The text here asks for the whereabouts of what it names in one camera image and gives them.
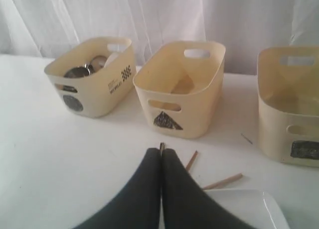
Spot steel mug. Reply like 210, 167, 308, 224
88, 55, 107, 74
64, 66, 92, 79

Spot wooden chopstick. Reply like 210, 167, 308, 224
185, 150, 198, 172

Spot stainless steel spoon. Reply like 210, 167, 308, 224
159, 142, 165, 152

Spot wooden chopstick slanted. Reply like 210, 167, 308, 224
202, 173, 243, 190

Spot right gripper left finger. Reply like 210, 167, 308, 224
76, 148, 161, 229

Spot white curtain backdrop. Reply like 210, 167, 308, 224
0, 0, 319, 75

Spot cream bin with square mark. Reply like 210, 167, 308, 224
257, 46, 319, 167

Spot white rectangular plate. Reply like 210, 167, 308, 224
206, 189, 290, 229

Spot cream bin with circle mark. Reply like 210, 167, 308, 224
44, 37, 136, 117

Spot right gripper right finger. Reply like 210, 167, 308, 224
161, 148, 253, 229

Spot white ceramic bowl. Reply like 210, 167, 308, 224
104, 52, 119, 67

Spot cream bin with triangle mark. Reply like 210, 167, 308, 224
133, 41, 226, 138

